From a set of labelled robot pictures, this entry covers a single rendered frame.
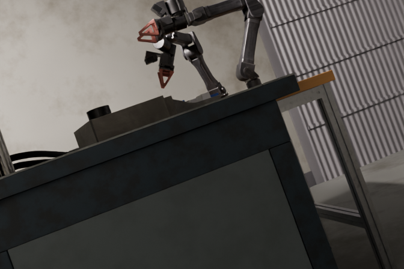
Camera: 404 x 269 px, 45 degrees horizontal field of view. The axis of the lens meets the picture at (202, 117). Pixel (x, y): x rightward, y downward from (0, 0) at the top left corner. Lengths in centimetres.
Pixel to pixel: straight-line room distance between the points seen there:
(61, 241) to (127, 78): 297
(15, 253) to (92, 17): 313
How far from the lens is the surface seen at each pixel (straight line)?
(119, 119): 110
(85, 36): 392
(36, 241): 96
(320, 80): 182
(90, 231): 95
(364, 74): 437
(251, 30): 207
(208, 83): 255
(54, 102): 384
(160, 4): 203
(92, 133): 163
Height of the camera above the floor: 76
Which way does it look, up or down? 1 degrees up
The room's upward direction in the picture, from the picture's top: 20 degrees counter-clockwise
